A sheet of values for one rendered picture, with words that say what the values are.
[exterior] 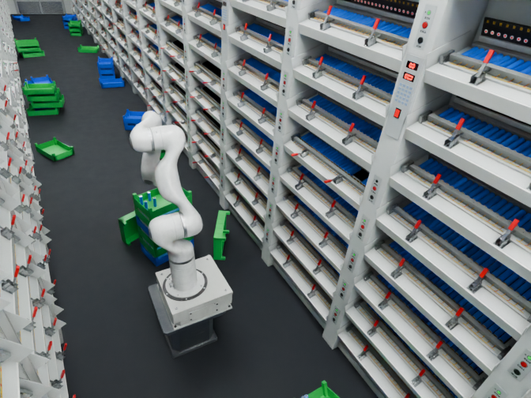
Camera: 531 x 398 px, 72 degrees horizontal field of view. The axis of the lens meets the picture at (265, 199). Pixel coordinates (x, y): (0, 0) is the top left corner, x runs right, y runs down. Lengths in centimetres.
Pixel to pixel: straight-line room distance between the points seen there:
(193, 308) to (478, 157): 132
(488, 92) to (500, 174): 23
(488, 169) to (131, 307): 194
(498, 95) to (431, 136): 25
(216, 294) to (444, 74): 132
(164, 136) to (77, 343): 125
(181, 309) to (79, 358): 66
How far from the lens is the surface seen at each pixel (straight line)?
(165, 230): 160
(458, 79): 125
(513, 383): 148
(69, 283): 260
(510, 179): 121
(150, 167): 194
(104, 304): 242
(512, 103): 117
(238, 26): 243
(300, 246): 218
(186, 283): 182
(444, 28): 131
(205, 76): 293
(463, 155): 127
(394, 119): 139
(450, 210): 135
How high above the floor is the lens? 182
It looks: 35 degrees down
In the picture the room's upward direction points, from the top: 6 degrees clockwise
